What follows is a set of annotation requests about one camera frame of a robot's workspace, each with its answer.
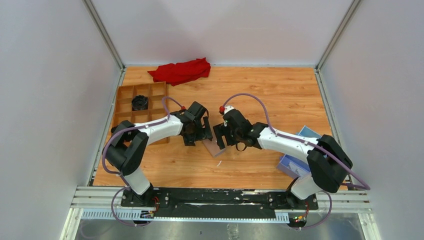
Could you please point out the brown compartment tray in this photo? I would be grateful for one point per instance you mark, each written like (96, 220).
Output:
(122, 107)

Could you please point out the blue plastic box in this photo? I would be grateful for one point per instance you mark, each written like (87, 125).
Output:
(292, 166)

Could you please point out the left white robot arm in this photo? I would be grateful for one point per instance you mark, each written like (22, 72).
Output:
(126, 147)

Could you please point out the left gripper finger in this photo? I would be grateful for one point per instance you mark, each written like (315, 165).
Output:
(189, 139)
(206, 129)

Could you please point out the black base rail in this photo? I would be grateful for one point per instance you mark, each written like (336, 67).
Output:
(217, 203)

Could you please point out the red cloth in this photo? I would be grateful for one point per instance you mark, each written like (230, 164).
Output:
(181, 72)

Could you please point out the aluminium frame rail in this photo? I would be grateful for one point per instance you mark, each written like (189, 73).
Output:
(103, 203)

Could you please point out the black round part upper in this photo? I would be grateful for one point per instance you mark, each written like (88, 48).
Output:
(139, 103)

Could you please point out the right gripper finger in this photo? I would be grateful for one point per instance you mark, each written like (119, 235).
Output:
(227, 142)
(220, 131)

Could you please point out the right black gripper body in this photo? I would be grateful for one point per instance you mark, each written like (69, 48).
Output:
(235, 135)

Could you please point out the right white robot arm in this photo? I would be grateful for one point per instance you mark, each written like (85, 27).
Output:
(327, 161)

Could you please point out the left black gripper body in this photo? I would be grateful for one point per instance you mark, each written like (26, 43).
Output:
(197, 128)

